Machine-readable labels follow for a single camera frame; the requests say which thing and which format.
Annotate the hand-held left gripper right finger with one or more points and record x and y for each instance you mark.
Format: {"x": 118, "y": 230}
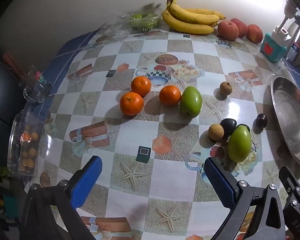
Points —
{"x": 220, "y": 183}

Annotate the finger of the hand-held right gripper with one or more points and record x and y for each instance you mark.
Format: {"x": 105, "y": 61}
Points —
{"x": 290, "y": 182}

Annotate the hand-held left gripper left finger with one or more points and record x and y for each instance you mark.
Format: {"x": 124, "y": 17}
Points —
{"x": 86, "y": 182}

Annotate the green jujube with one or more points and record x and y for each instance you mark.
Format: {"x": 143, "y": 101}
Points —
{"x": 239, "y": 145}

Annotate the brown longan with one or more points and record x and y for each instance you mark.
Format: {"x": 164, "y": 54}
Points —
{"x": 225, "y": 88}
{"x": 216, "y": 132}

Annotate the round steel plate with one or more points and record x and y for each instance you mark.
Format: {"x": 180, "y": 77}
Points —
{"x": 290, "y": 120}

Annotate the large green mango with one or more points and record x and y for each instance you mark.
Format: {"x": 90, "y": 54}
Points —
{"x": 191, "y": 102}

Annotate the orange mandarin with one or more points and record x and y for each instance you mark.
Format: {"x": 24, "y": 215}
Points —
{"x": 141, "y": 86}
{"x": 170, "y": 95}
{"x": 131, "y": 103}

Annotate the checkered printed tablecloth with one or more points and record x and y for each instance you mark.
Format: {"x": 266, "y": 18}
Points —
{"x": 130, "y": 140}

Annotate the clear glass mug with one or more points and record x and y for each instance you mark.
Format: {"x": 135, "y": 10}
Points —
{"x": 37, "y": 90}

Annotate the dark cabinet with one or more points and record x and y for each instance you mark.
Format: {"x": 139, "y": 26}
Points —
{"x": 2, "y": 100}

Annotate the teal box with red crab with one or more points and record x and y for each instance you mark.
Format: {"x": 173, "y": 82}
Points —
{"x": 272, "y": 51}

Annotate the white plug adapter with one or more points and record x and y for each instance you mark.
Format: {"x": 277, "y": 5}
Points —
{"x": 281, "y": 36}

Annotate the red peach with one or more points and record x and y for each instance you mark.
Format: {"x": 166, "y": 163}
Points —
{"x": 255, "y": 33}
{"x": 228, "y": 30}
{"x": 243, "y": 27}

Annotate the yellow banana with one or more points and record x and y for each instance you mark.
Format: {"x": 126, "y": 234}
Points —
{"x": 195, "y": 17}
{"x": 185, "y": 27}
{"x": 214, "y": 24}
{"x": 210, "y": 12}

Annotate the plastic bag of green fruit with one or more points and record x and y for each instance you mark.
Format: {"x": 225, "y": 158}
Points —
{"x": 130, "y": 26}

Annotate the small green lime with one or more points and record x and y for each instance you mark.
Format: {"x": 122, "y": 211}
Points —
{"x": 137, "y": 17}

